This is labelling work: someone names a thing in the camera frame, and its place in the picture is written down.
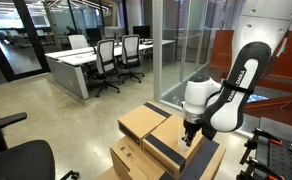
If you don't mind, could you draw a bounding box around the middle large cardboard box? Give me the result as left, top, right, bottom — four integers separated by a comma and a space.
110, 137, 170, 180

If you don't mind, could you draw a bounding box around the white desk chair right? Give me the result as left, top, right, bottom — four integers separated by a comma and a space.
89, 39, 120, 97

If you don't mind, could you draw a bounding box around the upper cardboard box under jug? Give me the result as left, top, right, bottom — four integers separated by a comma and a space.
143, 115, 204, 179

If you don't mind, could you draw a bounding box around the white office desk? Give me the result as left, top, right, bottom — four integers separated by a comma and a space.
44, 39, 176, 100

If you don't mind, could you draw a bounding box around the office chair far right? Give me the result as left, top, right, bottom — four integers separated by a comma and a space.
118, 35, 144, 84

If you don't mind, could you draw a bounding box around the black perforated mounting board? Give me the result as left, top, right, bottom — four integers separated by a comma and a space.
255, 118, 292, 180

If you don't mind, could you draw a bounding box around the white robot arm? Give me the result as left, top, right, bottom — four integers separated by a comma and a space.
182, 0, 292, 146

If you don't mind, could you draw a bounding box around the grey mesh office chair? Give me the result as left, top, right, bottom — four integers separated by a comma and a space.
0, 103, 80, 180

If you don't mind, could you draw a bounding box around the bottom flat cardboard box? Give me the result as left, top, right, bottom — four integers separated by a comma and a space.
97, 141, 225, 180

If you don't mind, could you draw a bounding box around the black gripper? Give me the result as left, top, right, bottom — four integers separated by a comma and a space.
182, 120, 201, 147

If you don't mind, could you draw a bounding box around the clear plastic measuring jug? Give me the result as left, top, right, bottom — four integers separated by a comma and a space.
177, 129, 190, 152

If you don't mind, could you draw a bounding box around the black orange clamp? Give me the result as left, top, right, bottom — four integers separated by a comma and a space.
244, 128, 283, 150
236, 157, 285, 180

